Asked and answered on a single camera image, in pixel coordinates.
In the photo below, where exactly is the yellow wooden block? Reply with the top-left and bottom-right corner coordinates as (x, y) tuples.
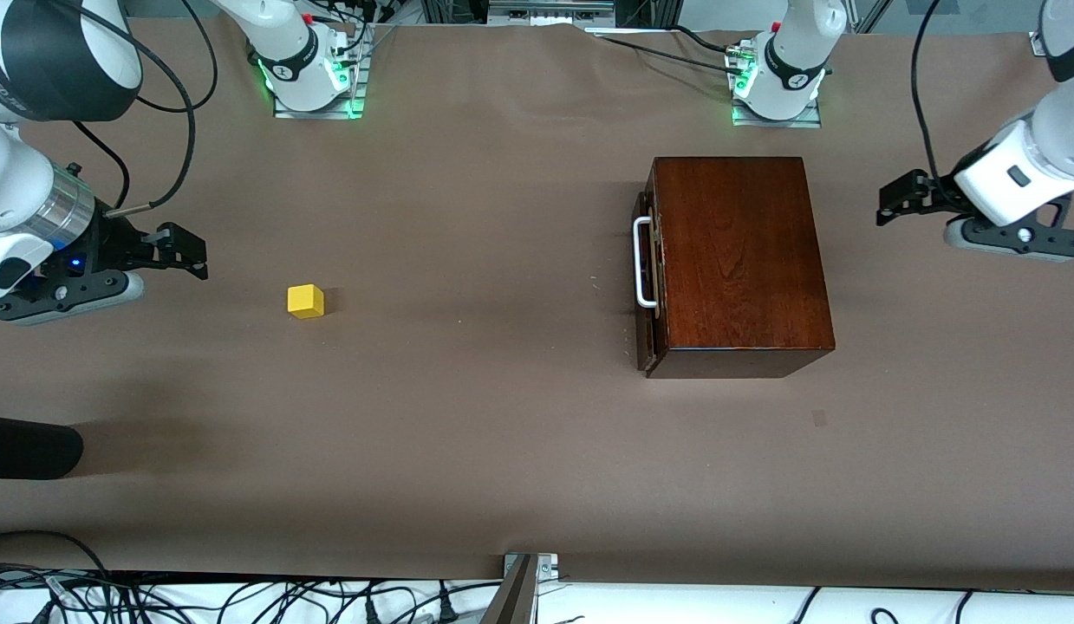
(287, 284), (325, 320)

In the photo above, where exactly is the wooden drawer with white handle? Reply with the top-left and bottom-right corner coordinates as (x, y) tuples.
(632, 191), (661, 369)

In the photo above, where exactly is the dark wooden drawer cabinet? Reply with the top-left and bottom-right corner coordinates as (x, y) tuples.
(638, 156), (836, 380)

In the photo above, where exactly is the black rounded cylinder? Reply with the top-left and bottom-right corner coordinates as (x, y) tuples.
(0, 414), (84, 480)

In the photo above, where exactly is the aluminium rack with electronics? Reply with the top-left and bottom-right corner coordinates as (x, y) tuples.
(420, 0), (676, 29)

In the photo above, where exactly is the grey slanted mounting beam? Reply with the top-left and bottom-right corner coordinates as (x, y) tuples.
(480, 555), (537, 624)

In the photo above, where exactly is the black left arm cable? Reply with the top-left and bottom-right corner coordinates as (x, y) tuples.
(911, 0), (958, 187)

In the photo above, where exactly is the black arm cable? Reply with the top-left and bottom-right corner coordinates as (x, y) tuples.
(911, 0), (958, 187)
(68, 0), (218, 218)

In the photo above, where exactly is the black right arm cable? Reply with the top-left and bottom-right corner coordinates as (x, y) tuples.
(68, 0), (218, 218)

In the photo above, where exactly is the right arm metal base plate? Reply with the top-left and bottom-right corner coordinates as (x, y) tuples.
(274, 26), (370, 120)

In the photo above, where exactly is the black base power cable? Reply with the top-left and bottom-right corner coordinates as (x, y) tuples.
(593, 30), (745, 68)
(671, 24), (750, 57)

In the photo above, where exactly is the black looped floor cable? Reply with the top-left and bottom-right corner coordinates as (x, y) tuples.
(0, 530), (113, 624)

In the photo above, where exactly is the small metal table bracket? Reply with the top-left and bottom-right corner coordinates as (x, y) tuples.
(504, 553), (559, 583)

